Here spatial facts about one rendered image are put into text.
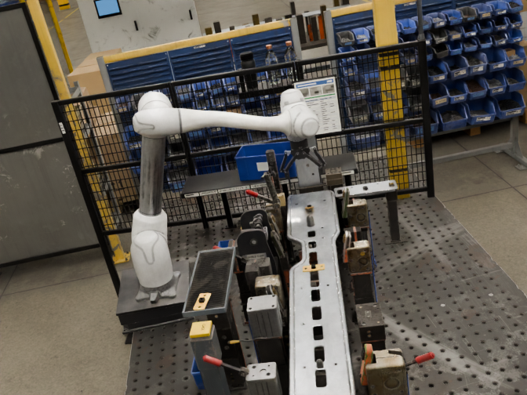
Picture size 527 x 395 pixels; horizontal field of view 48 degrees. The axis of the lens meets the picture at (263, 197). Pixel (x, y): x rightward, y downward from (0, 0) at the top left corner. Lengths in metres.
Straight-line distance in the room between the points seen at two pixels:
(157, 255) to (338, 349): 1.00
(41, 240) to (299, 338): 3.20
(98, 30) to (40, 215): 4.84
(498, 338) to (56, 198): 3.31
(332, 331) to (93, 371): 2.10
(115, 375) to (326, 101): 1.96
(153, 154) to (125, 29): 6.58
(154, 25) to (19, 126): 4.85
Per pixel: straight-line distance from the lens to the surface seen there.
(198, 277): 2.05
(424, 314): 2.47
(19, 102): 4.42
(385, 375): 1.74
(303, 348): 1.90
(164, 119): 2.34
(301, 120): 2.25
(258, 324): 1.95
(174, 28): 9.03
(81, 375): 3.78
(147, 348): 2.58
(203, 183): 3.08
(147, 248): 2.54
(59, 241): 4.82
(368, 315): 1.94
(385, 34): 3.02
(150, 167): 2.59
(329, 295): 2.10
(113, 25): 9.09
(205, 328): 1.80
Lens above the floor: 2.23
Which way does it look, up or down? 25 degrees down
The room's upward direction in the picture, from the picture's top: 11 degrees counter-clockwise
